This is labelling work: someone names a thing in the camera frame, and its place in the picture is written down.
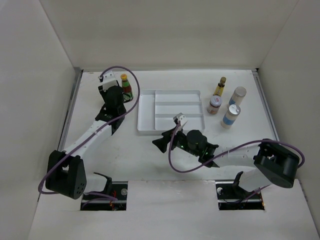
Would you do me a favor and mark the white divided plastic tray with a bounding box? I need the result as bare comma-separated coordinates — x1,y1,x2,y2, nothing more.
137,89,206,136

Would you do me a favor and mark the small yellow oil bottle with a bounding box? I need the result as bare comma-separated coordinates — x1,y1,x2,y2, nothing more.
213,76,227,97

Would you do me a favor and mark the left metal table rail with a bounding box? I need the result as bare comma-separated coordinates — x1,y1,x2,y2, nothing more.
49,67,84,157

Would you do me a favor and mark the metal table rail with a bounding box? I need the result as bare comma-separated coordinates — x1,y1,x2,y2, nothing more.
251,69,279,141
49,67,84,157

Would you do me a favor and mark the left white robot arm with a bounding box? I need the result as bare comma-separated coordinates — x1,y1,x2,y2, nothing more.
45,85,127,200

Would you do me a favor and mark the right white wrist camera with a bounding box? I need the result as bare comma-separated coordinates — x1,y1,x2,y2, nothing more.
173,112,188,129

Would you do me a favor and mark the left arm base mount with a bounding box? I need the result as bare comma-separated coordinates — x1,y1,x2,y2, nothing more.
80,181,129,212

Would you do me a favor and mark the yellow cap chili sauce bottle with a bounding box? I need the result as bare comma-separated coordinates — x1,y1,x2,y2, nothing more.
120,74,134,103

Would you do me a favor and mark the white lid brown sauce jar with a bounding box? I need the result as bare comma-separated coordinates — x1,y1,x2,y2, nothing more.
207,95,222,115

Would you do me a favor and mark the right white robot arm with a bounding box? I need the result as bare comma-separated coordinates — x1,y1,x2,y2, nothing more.
152,129,305,198

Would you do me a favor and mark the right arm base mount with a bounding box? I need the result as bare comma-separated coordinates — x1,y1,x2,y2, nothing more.
215,171,265,211

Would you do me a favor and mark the white flip cap shaker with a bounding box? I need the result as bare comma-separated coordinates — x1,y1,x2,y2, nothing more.
220,104,241,129

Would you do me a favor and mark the grey cap white shaker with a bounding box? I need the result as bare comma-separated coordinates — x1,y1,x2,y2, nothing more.
228,86,247,106

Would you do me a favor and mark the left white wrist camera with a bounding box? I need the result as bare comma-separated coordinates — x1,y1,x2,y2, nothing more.
98,70,119,91

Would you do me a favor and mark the right metal table rail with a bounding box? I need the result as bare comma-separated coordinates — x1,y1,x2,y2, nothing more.
251,69,279,141

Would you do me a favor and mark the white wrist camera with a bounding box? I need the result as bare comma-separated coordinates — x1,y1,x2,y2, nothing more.
173,112,188,129
98,70,119,91

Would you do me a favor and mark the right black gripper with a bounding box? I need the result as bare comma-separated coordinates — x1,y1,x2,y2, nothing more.
152,125,200,157

